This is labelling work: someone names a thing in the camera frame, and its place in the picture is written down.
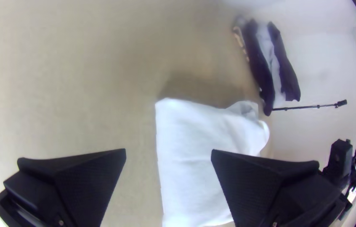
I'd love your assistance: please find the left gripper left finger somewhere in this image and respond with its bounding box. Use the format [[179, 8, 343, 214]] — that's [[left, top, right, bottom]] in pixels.
[[0, 148, 127, 227]]

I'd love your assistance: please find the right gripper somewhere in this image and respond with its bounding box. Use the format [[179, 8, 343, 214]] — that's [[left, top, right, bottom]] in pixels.
[[322, 138, 354, 190]]

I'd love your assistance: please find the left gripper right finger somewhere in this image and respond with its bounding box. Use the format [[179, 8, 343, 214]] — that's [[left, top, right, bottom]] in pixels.
[[210, 149, 353, 227]]

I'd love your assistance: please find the white t-shirt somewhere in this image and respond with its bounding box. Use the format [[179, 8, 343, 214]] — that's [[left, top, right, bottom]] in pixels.
[[155, 98, 271, 227]]

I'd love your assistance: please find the black telescopic pole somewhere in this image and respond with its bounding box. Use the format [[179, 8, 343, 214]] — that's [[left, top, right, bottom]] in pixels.
[[272, 99, 348, 112]]

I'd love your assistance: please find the pile of folded clothes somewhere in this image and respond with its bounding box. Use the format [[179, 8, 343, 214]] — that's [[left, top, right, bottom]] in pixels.
[[231, 16, 302, 117]]

